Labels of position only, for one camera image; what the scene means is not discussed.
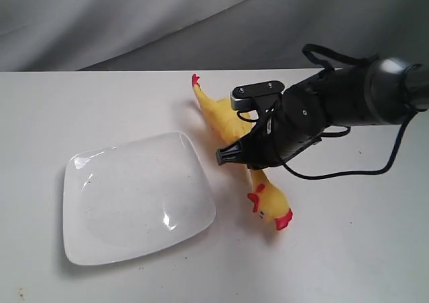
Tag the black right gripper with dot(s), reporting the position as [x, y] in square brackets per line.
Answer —
[295, 124]

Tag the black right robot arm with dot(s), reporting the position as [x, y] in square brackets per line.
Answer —
[384, 92]

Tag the white square plate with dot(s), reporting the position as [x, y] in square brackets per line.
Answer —
[135, 199]

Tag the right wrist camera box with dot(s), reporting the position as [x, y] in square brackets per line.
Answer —
[256, 97]

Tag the grey backdrop cloth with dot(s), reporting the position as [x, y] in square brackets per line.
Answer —
[53, 35]

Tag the yellow rubber chicken toy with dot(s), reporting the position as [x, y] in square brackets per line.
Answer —
[269, 202]

